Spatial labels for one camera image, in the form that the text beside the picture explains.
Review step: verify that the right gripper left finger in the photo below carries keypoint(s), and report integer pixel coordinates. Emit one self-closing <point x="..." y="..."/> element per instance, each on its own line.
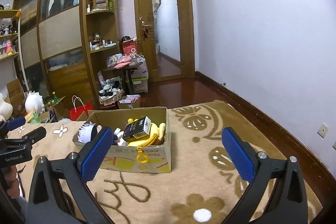
<point x="47" y="203"/>

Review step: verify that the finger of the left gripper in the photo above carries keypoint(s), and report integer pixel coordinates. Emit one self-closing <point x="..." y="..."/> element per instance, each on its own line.
<point x="8" y="126"/>
<point x="30" y="138"/>

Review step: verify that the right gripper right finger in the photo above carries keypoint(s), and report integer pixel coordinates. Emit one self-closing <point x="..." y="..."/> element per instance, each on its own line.
<point x="288" y="200"/>

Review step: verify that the white-haired plush doll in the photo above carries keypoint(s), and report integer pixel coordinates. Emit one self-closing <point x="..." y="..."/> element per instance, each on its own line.
<point x="85" y="132"/>

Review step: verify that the black Face tissue pack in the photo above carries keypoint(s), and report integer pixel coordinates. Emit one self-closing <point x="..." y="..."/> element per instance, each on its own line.
<point x="137" y="129"/>

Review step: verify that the yellow plush toy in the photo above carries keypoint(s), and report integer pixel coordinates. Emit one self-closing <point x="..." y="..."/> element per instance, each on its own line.
<point x="156" y="137"/>

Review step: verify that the person's hand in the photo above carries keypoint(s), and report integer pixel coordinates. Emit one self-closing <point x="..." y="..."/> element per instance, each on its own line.
<point x="11" y="177"/>

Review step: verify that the green frog toy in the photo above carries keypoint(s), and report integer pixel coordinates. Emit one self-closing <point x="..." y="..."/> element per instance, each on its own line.
<point x="32" y="117"/>

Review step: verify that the white round plush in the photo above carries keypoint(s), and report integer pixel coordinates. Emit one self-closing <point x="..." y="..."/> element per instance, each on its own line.
<point x="34" y="102"/>

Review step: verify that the green bottle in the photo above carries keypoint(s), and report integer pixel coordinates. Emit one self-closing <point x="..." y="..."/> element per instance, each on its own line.
<point x="55" y="98"/>

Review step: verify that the red paper bag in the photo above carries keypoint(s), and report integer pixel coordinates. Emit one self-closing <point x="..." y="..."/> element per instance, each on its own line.
<point x="75" y="112"/>

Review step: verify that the open cardboard box on floor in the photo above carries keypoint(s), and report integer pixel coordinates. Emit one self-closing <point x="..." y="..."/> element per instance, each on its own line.
<point x="86" y="116"/>

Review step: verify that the wooden wardrobe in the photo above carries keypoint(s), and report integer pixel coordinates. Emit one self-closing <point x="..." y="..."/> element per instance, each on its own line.
<point x="54" y="58"/>

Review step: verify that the brown floral blanket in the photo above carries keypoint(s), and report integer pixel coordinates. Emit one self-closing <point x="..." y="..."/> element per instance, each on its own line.
<point x="190" y="179"/>

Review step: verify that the basket of clothes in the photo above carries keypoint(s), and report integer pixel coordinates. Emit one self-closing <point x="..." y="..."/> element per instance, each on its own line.
<point x="111" y="91"/>

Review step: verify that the small cardboard box with papers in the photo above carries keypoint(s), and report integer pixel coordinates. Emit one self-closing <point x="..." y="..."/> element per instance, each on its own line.
<point x="130" y="102"/>

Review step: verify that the pink clothes pile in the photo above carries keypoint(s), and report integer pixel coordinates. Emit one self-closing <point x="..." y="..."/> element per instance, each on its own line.
<point x="123" y="62"/>

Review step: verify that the small black side table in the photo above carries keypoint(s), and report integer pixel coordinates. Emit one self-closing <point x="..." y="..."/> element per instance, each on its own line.
<point x="127" y="81"/>

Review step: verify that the red gift bag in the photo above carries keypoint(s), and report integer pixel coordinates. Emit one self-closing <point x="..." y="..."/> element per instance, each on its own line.
<point x="129" y="47"/>

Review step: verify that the wooden corner shelf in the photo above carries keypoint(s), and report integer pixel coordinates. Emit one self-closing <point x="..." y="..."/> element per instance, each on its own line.
<point x="100" y="39"/>

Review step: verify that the wooden door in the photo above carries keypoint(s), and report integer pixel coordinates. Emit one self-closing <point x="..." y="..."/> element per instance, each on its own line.
<point x="166" y="38"/>

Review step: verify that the wall socket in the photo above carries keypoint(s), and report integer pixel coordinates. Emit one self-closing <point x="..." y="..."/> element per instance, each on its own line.
<point x="323" y="129"/>

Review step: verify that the picture frame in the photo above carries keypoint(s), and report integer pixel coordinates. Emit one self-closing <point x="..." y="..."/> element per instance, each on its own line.
<point x="100" y="4"/>

